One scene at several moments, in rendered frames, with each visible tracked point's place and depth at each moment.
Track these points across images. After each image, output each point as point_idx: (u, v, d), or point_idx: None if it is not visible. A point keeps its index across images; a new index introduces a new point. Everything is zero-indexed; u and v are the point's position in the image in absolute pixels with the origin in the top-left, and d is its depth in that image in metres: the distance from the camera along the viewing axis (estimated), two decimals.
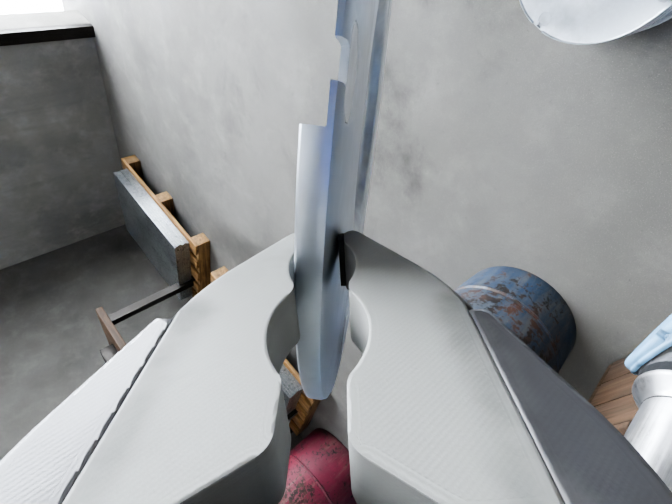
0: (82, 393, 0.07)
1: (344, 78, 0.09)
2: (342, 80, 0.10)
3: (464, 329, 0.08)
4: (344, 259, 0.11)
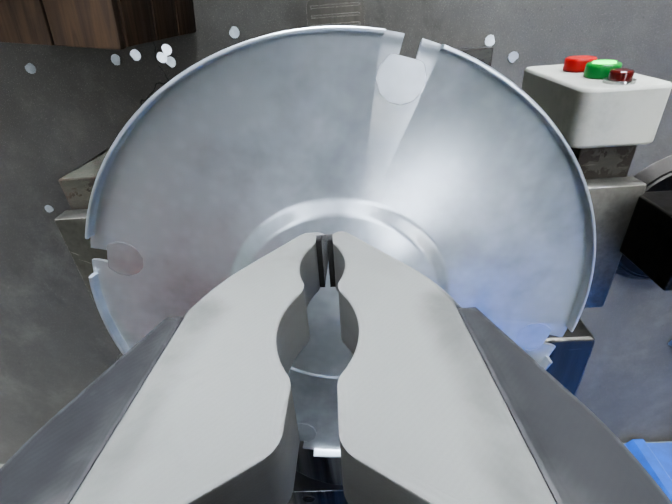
0: (93, 390, 0.07)
1: (108, 251, 0.23)
2: (123, 257, 0.23)
3: (453, 328, 0.08)
4: (333, 260, 0.11)
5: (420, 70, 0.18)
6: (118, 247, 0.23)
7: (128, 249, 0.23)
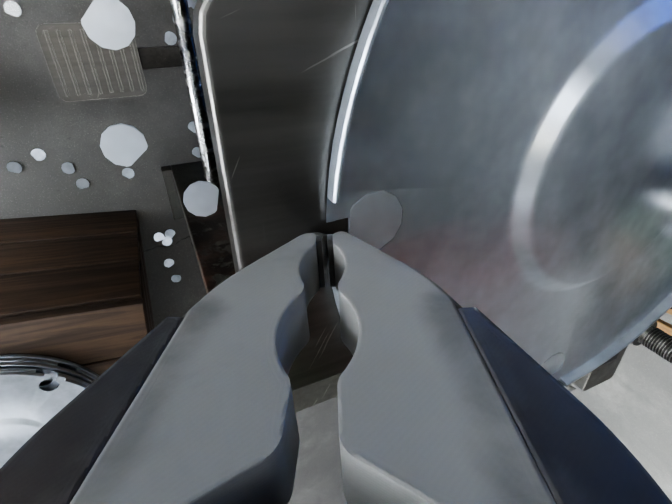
0: (93, 390, 0.07)
1: None
2: (549, 367, 0.25)
3: (453, 328, 0.08)
4: (333, 260, 0.11)
5: (360, 205, 0.13)
6: None
7: (543, 367, 0.24)
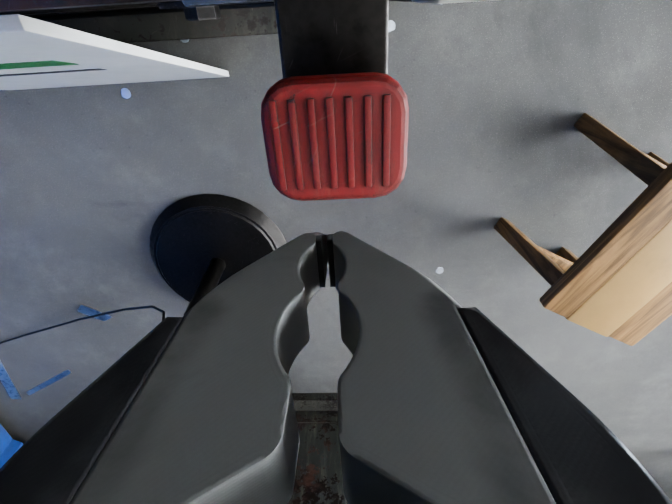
0: (93, 390, 0.07)
1: None
2: None
3: (453, 328, 0.08)
4: (333, 260, 0.11)
5: None
6: None
7: None
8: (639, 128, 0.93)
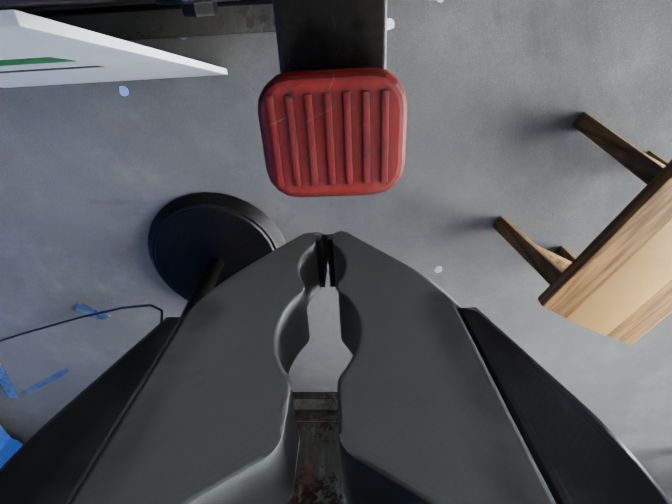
0: (93, 390, 0.07)
1: None
2: None
3: (453, 328, 0.08)
4: (333, 260, 0.11)
5: None
6: None
7: None
8: (638, 127, 0.93)
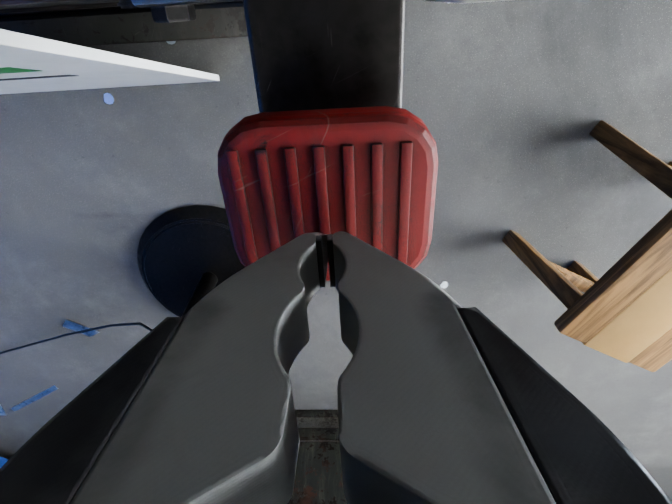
0: (93, 390, 0.07)
1: None
2: None
3: (453, 328, 0.08)
4: (333, 260, 0.11)
5: None
6: None
7: None
8: (659, 136, 0.87)
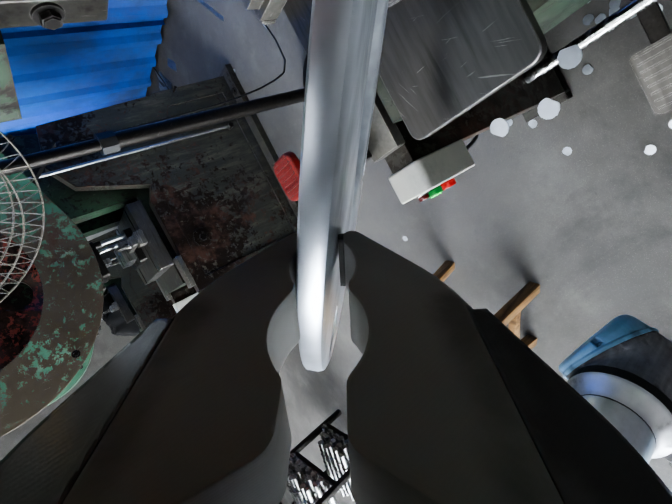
0: (82, 393, 0.07)
1: None
2: None
3: (464, 329, 0.08)
4: (344, 259, 0.11)
5: None
6: None
7: None
8: (547, 324, 1.28)
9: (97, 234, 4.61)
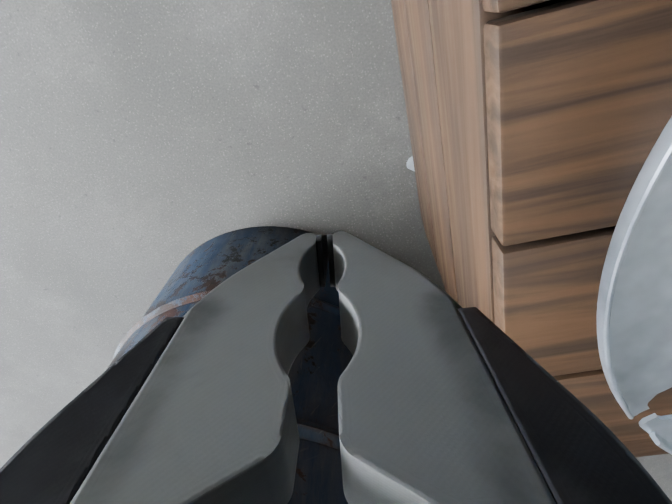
0: (93, 390, 0.07)
1: None
2: None
3: (453, 328, 0.08)
4: (333, 260, 0.11)
5: None
6: None
7: None
8: None
9: None
